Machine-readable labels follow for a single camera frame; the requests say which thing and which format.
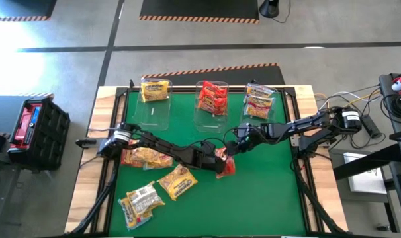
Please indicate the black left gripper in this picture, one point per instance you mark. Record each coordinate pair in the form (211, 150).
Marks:
(205, 160)

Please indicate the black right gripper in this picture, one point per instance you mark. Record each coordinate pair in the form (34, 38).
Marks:
(250, 141)

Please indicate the red ramen pack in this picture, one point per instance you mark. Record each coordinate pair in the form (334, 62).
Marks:
(217, 87)
(212, 109)
(208, 97)
(230, 168)

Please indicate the blue beef ramen pack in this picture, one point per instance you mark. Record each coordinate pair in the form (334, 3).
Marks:
(258, 110)

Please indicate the yellow creamy chicken ramen pack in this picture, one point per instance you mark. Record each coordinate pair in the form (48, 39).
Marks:
(154, 158)

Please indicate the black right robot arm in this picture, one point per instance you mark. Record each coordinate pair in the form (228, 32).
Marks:
(296, 125)

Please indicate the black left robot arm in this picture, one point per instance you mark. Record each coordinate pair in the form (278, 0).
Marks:
(160, 145)

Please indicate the clear plastic bin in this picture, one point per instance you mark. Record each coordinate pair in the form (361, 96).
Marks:
(210, 122)
(152, 115)
(258, 121)

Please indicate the green table mat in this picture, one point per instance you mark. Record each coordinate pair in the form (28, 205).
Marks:
(253, 198)

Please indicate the black desk leg beam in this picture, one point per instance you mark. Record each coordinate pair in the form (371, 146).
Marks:
(359, 167)

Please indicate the black table clamp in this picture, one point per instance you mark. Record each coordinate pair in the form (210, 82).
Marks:
(86, 143)

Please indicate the black power strip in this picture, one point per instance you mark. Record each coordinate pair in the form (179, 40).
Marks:
(371, 126)

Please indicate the black side desk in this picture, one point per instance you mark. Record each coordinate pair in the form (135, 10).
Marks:
(384, 86)

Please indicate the red and black tool crate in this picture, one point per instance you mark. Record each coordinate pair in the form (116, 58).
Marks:
(48, 132)

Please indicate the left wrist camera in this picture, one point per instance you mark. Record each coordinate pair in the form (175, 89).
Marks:
(207, 147)

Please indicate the silver mounting bracket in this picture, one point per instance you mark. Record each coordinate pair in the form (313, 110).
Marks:
(294, 140)

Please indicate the black right frame strut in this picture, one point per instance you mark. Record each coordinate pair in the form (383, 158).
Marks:
(319, 201)

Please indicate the black frame strut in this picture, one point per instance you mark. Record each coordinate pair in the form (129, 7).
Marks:
(95, 198)
(319, 201)

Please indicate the black left frame strut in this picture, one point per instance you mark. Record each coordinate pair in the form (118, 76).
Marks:
(95, 198)

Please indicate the black floor stand post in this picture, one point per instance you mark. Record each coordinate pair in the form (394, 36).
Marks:
(269, 8)

